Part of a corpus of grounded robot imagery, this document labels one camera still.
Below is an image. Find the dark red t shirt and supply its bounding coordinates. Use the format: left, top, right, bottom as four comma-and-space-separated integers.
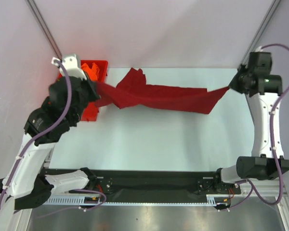
94, 68, 229, 115

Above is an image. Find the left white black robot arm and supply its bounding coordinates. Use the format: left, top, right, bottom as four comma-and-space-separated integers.
0, 77, 100, 210

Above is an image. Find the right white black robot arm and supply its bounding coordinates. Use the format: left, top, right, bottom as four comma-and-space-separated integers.
212, 64, 289, 193

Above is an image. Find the red plastic bin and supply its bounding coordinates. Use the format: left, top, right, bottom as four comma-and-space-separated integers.
49, 55, 108, 123

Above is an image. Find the orange t shirt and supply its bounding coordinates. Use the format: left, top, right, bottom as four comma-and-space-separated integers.
81, 63, 100, 81

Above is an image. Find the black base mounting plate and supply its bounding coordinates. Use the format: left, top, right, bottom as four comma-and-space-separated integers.
42, 167, 241, 203

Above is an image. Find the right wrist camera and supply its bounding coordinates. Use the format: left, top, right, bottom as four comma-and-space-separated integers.
247, 46, 272, 75

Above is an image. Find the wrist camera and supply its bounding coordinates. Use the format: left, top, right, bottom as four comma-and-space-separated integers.
247, 46, 272, 75
51, 54, 87, 80

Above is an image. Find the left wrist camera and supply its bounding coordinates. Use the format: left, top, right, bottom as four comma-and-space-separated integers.
51, 54, 87, 80

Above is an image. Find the left corner aluminium post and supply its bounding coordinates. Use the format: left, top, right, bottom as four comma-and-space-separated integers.
25, 0, 62, 58

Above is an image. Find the slotted grey cable duct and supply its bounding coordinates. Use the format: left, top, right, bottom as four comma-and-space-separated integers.
44, 194, 230, 206

